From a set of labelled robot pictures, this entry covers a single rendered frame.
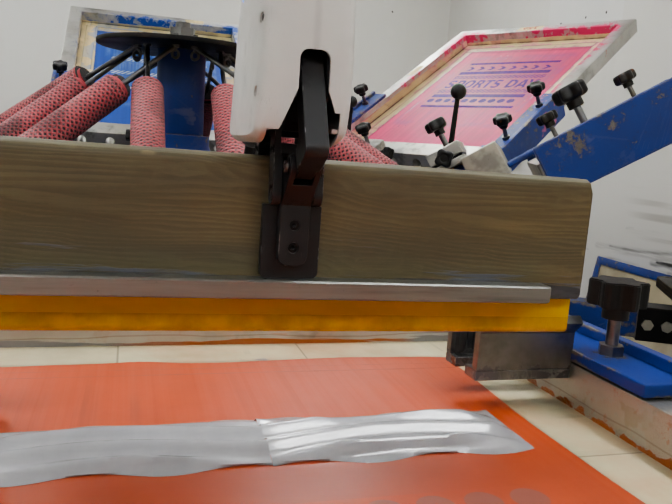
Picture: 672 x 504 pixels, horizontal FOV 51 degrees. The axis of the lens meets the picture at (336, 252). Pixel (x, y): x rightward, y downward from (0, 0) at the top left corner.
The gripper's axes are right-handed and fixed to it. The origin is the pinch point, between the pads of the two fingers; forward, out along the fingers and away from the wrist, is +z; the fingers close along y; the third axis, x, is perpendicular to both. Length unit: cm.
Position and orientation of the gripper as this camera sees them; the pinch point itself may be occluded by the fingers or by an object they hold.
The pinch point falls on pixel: (282, 236)
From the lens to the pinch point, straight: 40.0
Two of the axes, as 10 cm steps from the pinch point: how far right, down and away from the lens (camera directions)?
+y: 2.7, 1.6, -9.5
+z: -0.7, 9.9, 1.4
